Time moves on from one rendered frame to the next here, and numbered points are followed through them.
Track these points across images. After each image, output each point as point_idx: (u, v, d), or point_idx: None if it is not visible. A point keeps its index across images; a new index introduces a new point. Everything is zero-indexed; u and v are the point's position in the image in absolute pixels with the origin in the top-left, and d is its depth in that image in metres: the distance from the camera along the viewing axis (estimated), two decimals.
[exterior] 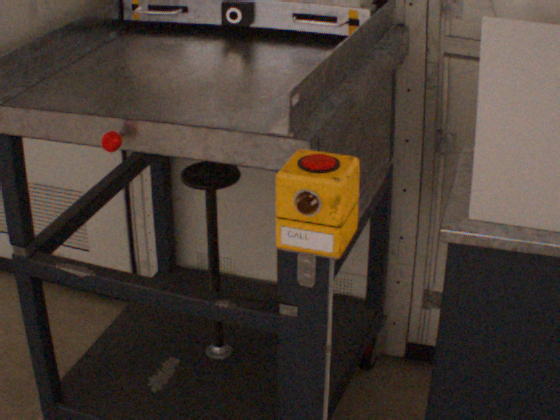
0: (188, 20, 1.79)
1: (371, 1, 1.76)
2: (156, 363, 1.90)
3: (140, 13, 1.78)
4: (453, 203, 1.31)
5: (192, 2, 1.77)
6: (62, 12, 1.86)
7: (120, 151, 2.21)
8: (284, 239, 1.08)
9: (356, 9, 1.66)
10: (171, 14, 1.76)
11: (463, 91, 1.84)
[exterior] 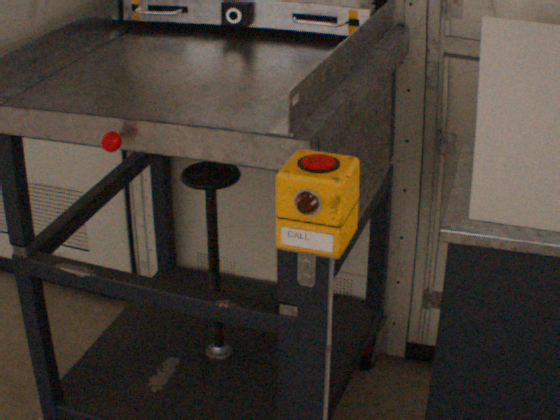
0: (188, 20, 1.79)
1: (371, 1, 1.76)
2: (156, 363, 1.90)
3: (140, 13, 1.78)
4: (453, 203, 1.31)
5: (192, 2, 1.77)
6: (62, 12, 1.86)
7: (120, 151, 2.21)
8: (284, 239, 1.08)
9: (355, 10, 1.66)
10: (171, 14, 1.76)
11: (463, 91, 1.84)
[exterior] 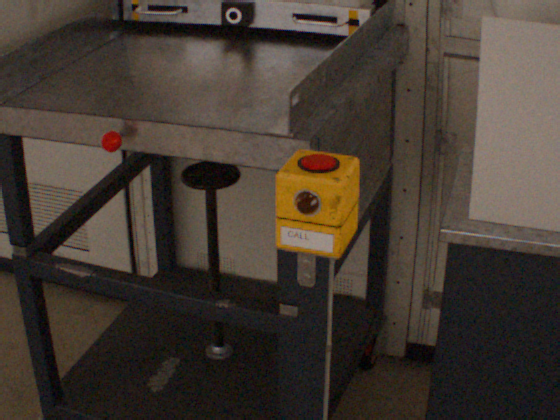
0: (188, 20, 1.79)
1: (371, 1, 1.76)
2: (156, 363, 1.90)
3: (140, 13, 1.78)
4: (453, 203, 1.31)
5: (192, 2, 1.77)
6: (62, 12, 1.86)
7: (120, 151, 2.21)
8: (284, 239, 1.08)
9: (355, 10, 1.66)
10: (171, 14, 1.76)
11: (463, 91, 1.84)
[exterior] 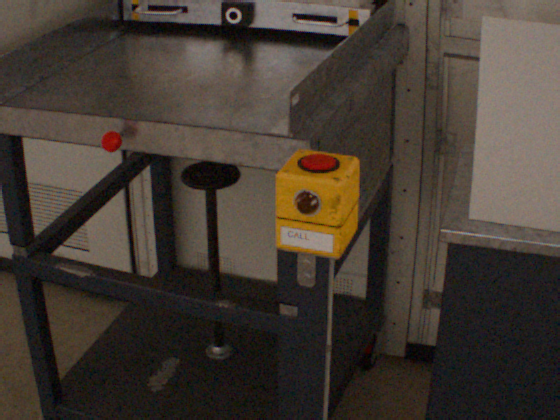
0: (188, 20, 1.79)
1: (371, 1, 1.76)
2: (156, 363, 1.90)
3: (140, 13, 1.78)
4: (453, 203, 1.31)
5: (192, 2, 1.77)
6: (62, 12, 1.86)
7: (120, 151, 2.21)
8: (284, 239, 1.08)
9: (355, 10, 1.66)
10: (171, 14, 1.76)
11: (463, 91, 1.84)
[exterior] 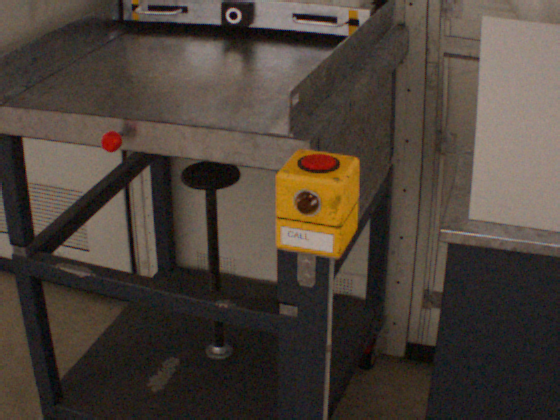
0: (188, 20, 1.79)
1: (371, 1, 1.76)
2: (156, 363, 1.90)
3: (140, 13, 1.78)
4: (453, 203, 1.31)
5: (192, 2, 1.77)
6: (62, 12, 1.86)
7: (120, 151, 2.21)
8: (284, 239, 1.08)
9: (355, 10, 1.66)
10: (171, 14, 1.76)
11: (463, 91, 1.84)
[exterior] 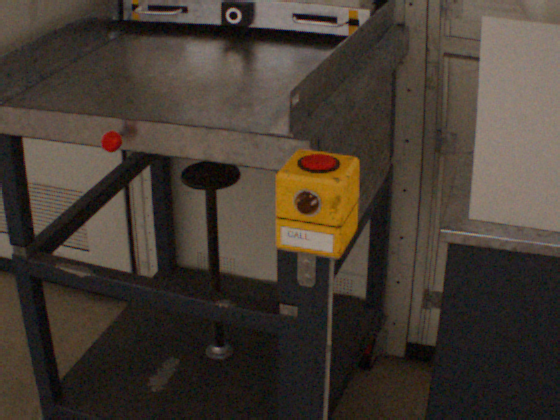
0: (188, 20, 1.79)
1: (371, 1, 1.76)
2: (156, 363, 1.90)
3: (140, 13, 1.78)
4: (453, 203, 1.31)
5: (192, 2, 1.77)
6: (62, 12, 1.86)
7: (120, 151, 2.21)
8: (284, 239, 1.08)
9: (355, 10, 1.66)
10: (171, 14, 1.76)
11: (463, 91, 1.84)
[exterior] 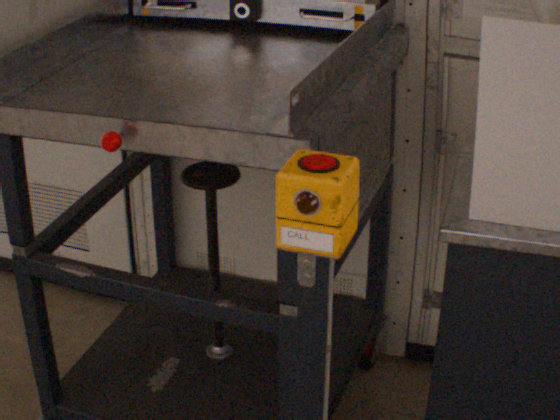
0: (197, 15, 1.83)
1: None
2: (156, 363, 1.90)
3: (150, 8, 1.81)
4: (453, 203, 1.31)
5: None
6: (62, 12, 1.86)
7: (120, 151, 2.21)
8: (284, 239, 1.08)
9: (361, 5, 1.70)
10: (180, 9, 1.79)
11: (463, 91, 1.84)
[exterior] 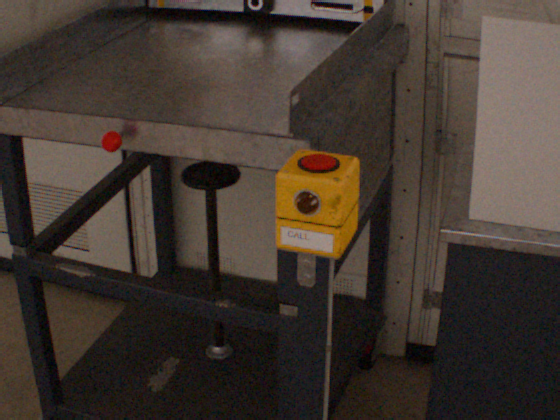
0: (211, 7, 1.89)
1: None
2: (156, 363, 1.90)
3: (165, 0, 1.88)
4: (453, 203, 1.31)
5: None
6: (62, 12, 1.86)
7: (120, 151, 2.21)
8: (284, 239, 1.08)
9: None
10: (195, 1, 1.86)
11: (463, 91, 1.84)
